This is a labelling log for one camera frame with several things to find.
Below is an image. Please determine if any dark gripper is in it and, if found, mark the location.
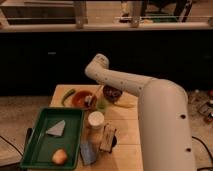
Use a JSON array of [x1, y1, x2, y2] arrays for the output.
[[103, 85, 123, 102]]

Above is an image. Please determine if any white handled dish brush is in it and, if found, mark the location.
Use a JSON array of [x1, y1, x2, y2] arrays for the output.
[[84, 86, 101, 107]]

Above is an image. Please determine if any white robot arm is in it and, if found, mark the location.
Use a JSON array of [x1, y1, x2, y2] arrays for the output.
[[85, 54, 196, 171]]

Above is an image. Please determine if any red bowl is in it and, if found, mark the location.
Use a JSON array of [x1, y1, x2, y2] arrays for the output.
[[71, 90, 97, 110]]

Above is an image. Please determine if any wooden block brush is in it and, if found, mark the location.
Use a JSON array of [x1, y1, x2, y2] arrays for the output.
[[99, 124, 116, 152]]

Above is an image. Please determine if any small green cup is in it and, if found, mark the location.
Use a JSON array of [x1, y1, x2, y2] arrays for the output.
[[96, 99, 108, 113]]

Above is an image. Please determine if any yellow banana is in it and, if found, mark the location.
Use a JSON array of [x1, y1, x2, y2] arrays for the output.
[[114, 100, 135, 108]]

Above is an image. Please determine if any wooden table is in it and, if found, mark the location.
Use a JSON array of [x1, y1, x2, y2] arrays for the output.
[[27, 84, 145, 171]]

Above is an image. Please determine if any white round container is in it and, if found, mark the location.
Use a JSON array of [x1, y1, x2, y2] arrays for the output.
[[88, 111, 104, 129]]

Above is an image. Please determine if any grey triangular cloth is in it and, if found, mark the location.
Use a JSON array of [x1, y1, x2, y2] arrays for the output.
[[46, 120, 66, 137]]

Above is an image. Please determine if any blue sponge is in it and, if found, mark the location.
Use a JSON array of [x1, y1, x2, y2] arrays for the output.
[[80, 141, 97, 165]]

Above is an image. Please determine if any green plastic tray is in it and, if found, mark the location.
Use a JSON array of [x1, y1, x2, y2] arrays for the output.
[[20, 107, 84, 171]]

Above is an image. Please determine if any yellow round fruit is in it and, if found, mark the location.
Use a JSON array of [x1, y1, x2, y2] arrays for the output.
[[52, 149, 67, 165]]

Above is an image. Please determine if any black cable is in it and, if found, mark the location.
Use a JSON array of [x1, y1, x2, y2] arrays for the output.
[[0, 134, 24, 158]]

